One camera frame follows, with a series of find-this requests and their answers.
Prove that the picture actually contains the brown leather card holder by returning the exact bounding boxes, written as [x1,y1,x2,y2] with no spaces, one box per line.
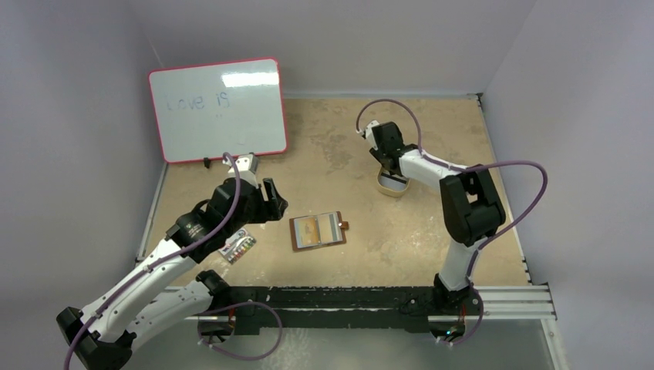
[289,211,349,252]

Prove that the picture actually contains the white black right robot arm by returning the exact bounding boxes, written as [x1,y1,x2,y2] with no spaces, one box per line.
[361,120,506,314]

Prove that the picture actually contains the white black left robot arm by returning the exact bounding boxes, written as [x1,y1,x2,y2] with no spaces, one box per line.
[56,177,288,369]

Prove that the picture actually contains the beige oval card tray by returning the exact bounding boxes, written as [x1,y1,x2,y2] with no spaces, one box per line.
[376,167,410,198]

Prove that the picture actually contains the pack of coloured markers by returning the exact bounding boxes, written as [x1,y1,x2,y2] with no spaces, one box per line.
[218,228,256,264]

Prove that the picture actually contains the pink framed whiteboard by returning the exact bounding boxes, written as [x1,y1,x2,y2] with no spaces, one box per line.
[147,57,288,163]

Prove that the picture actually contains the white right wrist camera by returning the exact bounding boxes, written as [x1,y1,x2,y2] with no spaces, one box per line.
[356,119,379,140]

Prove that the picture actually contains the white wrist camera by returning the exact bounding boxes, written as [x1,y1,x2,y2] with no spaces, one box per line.
[356,119,379,140]
[223,153,259,187]

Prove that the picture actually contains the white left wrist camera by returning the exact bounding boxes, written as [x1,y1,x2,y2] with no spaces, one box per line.
[223,153,259,187]

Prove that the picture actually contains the aluminium rail frame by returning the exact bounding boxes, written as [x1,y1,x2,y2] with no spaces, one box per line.
[104,283,558,338]

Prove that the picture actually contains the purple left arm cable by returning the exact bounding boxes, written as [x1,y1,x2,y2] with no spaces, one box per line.
[63,152,284,370]

